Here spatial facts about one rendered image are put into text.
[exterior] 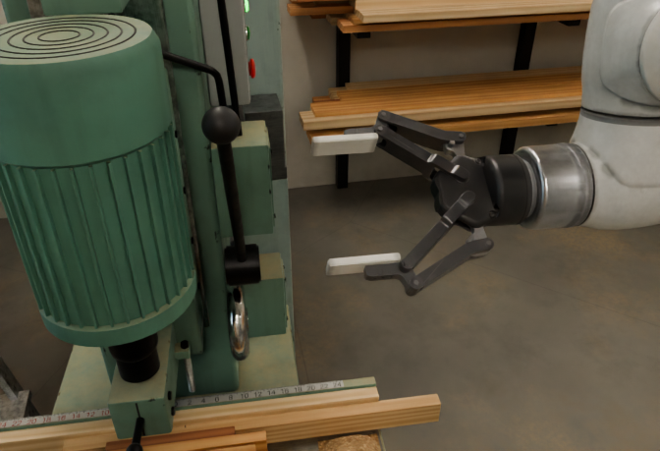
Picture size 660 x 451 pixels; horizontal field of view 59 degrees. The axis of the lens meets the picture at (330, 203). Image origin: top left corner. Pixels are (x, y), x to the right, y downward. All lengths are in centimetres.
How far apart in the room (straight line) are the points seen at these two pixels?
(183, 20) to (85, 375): 73
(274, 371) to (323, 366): 110
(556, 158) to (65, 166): 47
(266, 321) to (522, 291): 186
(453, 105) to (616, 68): 224
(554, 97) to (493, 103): 32
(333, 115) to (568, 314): 132
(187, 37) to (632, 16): 50
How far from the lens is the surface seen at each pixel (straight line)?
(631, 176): 65
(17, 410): 200
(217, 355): 106
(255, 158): 82
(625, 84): 62
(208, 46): 87
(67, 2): 70
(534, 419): 221
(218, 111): 53
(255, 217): 87
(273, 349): 120
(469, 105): 286
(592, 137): 65
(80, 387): 122
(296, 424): 91
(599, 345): 255
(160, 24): 76
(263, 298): 94
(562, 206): 63
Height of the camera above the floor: 165
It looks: 32 degrees down
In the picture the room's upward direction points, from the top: straight up
